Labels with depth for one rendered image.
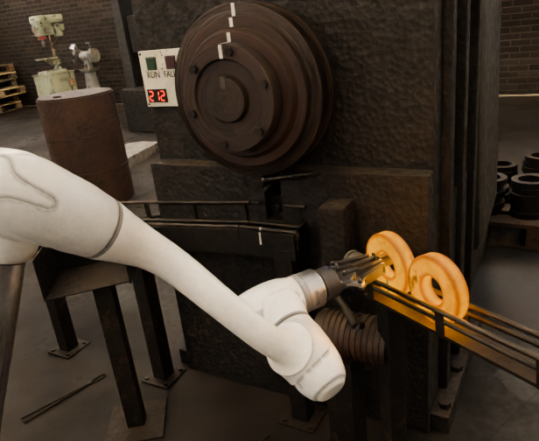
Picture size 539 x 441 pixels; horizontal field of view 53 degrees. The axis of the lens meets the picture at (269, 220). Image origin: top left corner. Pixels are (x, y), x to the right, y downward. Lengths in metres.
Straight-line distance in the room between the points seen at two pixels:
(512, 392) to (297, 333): 1.23
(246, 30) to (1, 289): 0.87
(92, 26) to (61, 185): 9.83
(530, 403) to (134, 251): 1.57
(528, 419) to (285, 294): 1.13
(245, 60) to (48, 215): 0.77
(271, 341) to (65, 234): 0.41
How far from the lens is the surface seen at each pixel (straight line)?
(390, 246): 1.28
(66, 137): 4.31
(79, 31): 10.83
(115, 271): 1.77
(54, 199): 0.77
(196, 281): 0.93
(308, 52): 1.40
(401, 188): 1.50
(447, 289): 1.17
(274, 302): 1.12
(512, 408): 2.07
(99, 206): 0.80
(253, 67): 1.39
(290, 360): 1.02
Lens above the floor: 1.32
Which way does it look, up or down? 21 degrees down
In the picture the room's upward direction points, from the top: 7 degrees counter-clockwise
